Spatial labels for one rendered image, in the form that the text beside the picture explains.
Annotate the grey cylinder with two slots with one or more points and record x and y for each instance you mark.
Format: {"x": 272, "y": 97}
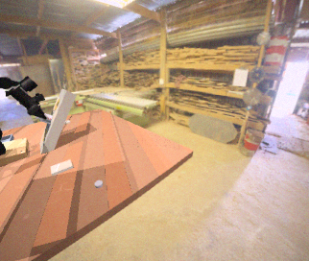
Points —
{"x": 49, "y": 118}

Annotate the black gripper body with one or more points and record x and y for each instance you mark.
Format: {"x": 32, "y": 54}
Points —
{"x": 28, "y": 104}

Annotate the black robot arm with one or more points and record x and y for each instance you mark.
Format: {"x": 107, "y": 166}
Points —
{"x": 28, "y": 85}

